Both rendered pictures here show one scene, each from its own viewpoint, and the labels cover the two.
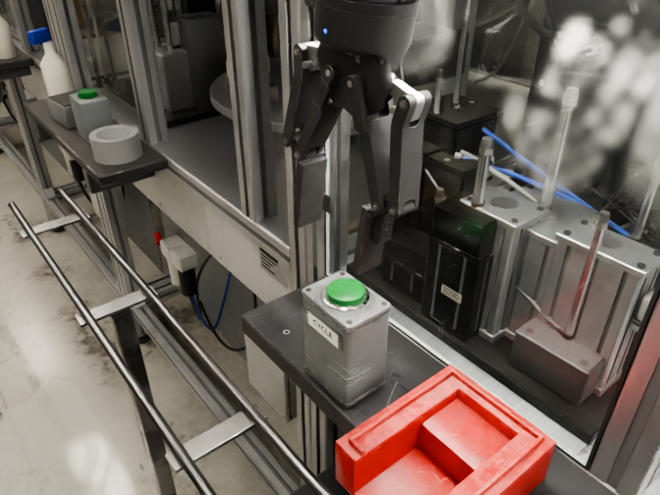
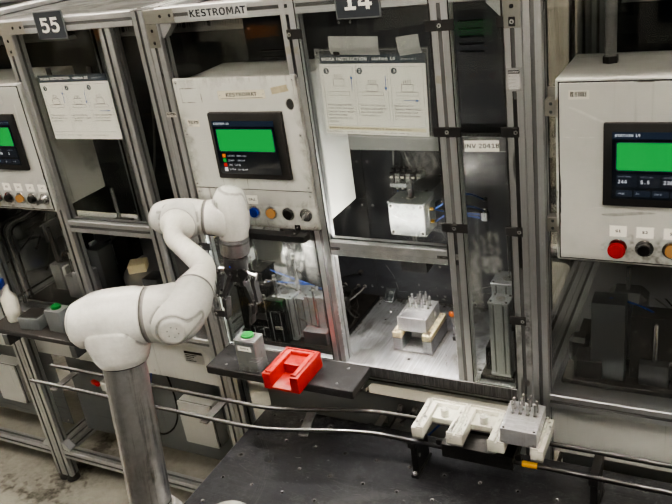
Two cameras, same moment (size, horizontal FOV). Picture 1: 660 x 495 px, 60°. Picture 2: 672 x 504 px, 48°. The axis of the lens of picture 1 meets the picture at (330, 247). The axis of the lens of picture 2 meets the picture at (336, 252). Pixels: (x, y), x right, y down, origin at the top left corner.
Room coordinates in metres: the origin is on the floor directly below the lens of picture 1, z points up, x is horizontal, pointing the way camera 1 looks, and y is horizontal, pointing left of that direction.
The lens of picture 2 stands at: (-1.62, 0.47, 2.23)
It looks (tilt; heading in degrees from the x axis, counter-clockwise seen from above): 24 degrees down; 338
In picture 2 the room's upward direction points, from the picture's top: 8 degrees counter-clockwise
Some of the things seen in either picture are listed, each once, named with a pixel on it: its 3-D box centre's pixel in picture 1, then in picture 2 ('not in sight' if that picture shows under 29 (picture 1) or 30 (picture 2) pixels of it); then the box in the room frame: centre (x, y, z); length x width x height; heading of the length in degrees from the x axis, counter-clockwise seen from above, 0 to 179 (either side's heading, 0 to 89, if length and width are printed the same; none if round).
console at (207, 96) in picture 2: not in sight; (265, 142); (0.55, -0.22, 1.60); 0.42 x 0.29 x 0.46; 39
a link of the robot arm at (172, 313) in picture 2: not in sight; (177, 313); (-0.05, 0.25, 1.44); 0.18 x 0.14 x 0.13; 151
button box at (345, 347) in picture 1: (351, 333); (252, 349); (0.47, -0.02, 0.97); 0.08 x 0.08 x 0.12; 39
